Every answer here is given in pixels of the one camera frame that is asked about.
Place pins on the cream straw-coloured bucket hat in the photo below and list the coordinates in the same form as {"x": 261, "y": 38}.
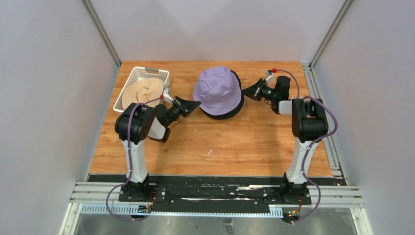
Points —
{"x": 143, "y": 91}

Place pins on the white slotted cable duct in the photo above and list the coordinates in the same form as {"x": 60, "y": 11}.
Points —
{"x": 96, "y": 208}

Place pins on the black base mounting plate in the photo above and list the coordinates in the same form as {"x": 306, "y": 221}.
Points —
{"x": 213, "y": 194}

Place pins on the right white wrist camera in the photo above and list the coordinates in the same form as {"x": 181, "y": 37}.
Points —
{"x": 269, "y": 77}

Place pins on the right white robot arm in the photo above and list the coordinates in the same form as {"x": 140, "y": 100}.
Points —
{"x": 309, "y": 126}

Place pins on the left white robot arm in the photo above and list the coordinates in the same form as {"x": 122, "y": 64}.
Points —
{"x": 138, "y": 122}

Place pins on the beige bucket hat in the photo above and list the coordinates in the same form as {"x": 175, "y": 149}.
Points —
{"x": 233, "y": 107}

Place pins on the white perforated plastic basket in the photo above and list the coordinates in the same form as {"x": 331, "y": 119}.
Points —
{"x": 137, "y": 74}

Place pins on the lavender bucket hat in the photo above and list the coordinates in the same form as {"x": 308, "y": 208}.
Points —
{"x": 219, "y": 90}

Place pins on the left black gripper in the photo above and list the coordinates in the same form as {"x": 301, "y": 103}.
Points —
{"x": 185, "y": 107}

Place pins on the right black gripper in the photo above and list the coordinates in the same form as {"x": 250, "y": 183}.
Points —
{"x": 254, "y": 92}

